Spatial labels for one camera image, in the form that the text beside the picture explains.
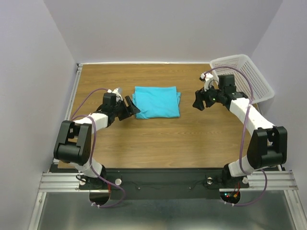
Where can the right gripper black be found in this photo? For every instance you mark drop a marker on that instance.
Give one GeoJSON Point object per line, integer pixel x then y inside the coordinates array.
{"type": "Point", "coordinates": [205, 97]}

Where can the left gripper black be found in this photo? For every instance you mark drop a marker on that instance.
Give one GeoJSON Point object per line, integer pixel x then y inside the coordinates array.
{"type": "Point", "coordinates": [123, 110]}

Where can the turquoise t shirt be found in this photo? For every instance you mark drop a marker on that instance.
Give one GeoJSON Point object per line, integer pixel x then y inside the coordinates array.
{"type": "Point", "coordinates": [156, 102]}

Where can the white plastic basket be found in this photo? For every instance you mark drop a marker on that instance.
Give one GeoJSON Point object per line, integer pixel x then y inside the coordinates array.
{"type": "Point", "coordinates": [248, 78]}

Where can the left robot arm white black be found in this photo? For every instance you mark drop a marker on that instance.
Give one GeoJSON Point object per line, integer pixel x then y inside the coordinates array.
{"type": "Point", "coordinates": [76, 138]}

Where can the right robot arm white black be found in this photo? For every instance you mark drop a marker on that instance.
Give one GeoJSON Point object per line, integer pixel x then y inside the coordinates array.
{"type": "Point", "coordinates": [268, 143]}

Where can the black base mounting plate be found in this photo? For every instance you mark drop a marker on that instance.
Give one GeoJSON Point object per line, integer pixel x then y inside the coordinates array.
{"type": "Point", "coordinates": [152, 184]}

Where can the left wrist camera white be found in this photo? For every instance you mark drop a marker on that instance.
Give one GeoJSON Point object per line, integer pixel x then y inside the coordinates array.
{"type": "Point", "coordinates": [117, 91]}

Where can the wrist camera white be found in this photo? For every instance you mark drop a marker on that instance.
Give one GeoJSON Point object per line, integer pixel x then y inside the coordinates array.
{"type": "Point", "coordinates": [117, 91]}
{"type": "Point", "coordinates": [208, 80]}

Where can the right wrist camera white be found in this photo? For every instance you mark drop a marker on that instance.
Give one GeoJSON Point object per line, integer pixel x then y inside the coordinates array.
{"type": "Point", "coordinates": [208, 80]}

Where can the left aluminium frame rail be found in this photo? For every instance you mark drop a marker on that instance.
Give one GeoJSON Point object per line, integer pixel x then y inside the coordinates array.
{"type": "Point", "coordinates": [65, 103]}

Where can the front aluminium frame rail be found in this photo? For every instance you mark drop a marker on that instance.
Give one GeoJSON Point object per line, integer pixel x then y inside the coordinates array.
{"type": "Point", "coordinates": [276, 180]}

